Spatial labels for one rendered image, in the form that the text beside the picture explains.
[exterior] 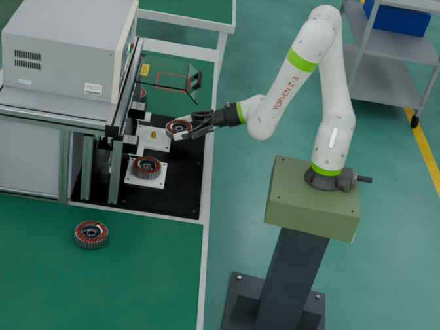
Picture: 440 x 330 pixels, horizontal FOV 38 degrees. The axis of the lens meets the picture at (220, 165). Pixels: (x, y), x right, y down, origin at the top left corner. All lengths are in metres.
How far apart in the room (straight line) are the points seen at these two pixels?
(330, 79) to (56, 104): 1.02
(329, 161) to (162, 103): 0.92
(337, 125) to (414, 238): 1.59
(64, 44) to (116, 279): 0.78
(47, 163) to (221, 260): 1.32
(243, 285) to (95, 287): 1.25
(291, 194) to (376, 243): 1.38
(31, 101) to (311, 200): 1.06
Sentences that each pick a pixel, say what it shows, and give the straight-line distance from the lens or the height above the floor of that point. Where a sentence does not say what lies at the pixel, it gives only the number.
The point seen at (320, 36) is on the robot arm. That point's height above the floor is 1.44.
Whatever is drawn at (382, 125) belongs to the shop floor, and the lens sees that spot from 4.82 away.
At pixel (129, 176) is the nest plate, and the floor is 0.78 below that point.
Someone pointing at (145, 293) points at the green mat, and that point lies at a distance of 2.07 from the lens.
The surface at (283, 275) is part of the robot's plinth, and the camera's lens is 2.75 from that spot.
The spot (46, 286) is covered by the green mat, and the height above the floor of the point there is 0.75.
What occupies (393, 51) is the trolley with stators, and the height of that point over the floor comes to 0.55.
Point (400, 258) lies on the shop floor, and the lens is 3.68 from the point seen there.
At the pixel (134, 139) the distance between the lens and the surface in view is 2.40.
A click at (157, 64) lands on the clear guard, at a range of 2.61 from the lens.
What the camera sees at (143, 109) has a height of 0.92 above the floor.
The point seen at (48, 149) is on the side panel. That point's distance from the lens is 2.23.
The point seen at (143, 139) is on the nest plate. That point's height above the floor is 0.78.
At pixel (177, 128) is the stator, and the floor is 0.84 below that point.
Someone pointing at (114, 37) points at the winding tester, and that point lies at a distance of 2.21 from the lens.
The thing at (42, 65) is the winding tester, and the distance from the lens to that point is 2.21.
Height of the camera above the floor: 2.29
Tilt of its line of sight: 36 degrees down
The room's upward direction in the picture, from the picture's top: 12 degrees clockwise
